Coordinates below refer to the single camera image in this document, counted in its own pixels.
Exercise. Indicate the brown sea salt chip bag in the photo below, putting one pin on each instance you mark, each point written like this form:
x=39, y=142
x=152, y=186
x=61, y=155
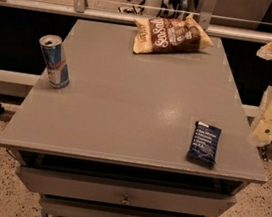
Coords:
x=166, y=35

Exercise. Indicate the blue rxbar blueberry wrapper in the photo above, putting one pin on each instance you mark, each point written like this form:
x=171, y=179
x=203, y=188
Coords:
x=204, y=143

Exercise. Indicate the black office chair centre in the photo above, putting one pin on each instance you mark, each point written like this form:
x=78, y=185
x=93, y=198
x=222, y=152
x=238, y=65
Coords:
x=159, y=8

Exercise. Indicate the grey drawer cabinet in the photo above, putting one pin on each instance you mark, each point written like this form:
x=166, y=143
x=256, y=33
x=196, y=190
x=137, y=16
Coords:
x=131, y=117

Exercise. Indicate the round metal drawer knob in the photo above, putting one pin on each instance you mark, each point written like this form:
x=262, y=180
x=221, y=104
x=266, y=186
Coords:
x=125, y=201

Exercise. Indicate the blue silver energy drink can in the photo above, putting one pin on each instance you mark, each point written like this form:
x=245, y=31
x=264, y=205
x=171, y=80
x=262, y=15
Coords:
x=56, y=64

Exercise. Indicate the grey drawer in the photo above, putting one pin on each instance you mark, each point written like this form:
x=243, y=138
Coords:
x=69, y=208
x=112, y=191

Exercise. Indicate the top grey drawer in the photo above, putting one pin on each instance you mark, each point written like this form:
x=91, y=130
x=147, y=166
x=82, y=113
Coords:
x=112, y=191

